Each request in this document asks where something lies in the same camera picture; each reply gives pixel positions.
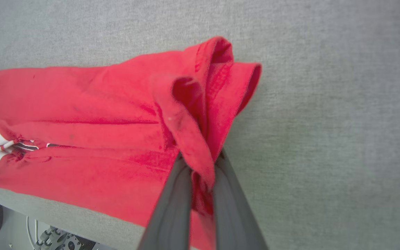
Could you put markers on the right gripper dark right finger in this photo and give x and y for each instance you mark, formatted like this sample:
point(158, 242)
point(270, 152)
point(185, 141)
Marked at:
point(234, 222)

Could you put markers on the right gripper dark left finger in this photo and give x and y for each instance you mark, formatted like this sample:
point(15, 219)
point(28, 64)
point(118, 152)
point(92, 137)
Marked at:
point(170, 222)

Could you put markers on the red and white garment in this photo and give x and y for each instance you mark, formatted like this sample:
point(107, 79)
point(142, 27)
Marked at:
point(82, 104)

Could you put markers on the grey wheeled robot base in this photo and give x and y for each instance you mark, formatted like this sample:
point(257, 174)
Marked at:
point(57, 241)

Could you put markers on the grey fabric sofa cushion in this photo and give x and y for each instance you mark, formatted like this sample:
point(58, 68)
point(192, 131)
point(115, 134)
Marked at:
point(325, 121)

